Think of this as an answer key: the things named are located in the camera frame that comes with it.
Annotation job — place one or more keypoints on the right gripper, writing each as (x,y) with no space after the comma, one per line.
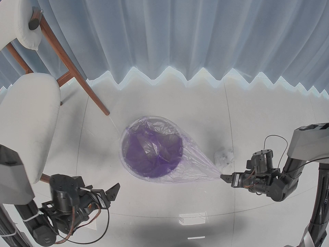
(243,180)

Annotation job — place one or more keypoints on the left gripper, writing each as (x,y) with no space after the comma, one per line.
(93,202)

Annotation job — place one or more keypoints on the purple plastic bag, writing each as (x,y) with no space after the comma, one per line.
(154,148)

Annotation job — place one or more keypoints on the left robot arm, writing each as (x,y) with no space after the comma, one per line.
(15,179)

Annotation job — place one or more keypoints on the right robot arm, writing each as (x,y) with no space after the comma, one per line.
(305,143)

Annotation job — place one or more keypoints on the crumpled white wrapper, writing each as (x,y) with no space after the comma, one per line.
(225,158)

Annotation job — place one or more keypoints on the wooden chair white cushions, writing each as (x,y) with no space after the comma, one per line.
(30,117)

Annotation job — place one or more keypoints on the pale blue curtain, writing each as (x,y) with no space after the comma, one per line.
(180,22)

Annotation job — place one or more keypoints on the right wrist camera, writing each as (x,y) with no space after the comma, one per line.
(249,165)

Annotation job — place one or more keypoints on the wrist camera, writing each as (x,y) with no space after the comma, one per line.
(249,165)
(78,183)

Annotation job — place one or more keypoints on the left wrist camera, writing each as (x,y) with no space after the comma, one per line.
(78,183)

